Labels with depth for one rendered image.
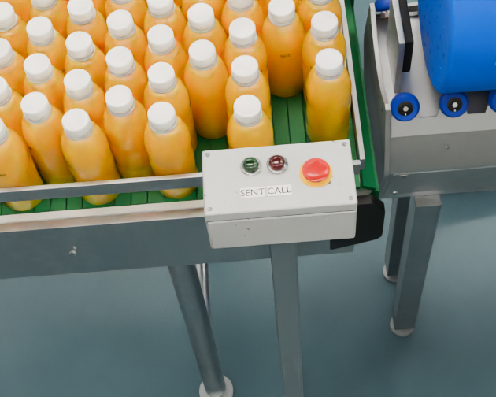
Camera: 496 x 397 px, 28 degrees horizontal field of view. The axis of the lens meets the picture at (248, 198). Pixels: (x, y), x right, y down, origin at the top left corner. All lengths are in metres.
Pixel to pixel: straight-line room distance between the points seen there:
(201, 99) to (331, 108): 0.19
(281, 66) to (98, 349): 1.10
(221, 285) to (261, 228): 1.14
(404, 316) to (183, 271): 0.74
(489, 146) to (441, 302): 0.88
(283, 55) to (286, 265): 0.32
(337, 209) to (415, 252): 0.72
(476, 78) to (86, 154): 0.56
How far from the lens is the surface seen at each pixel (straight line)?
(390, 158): 1.60
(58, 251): 1.62
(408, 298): 2.20
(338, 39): 1.49
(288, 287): 1.57
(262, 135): 1.40
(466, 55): 1.40
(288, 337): 1.76
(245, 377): 2.36
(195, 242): 1.59
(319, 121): 1.50
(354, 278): 2.45
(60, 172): 1.53
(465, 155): 1.62
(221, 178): 1.31
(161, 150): 1.41
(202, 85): 1.47
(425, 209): 1.84
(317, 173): 1.29
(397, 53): 1.52
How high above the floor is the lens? 2.22
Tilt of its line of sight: 60 degrees down
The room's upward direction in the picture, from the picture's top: 7 degrees counter-clockwise
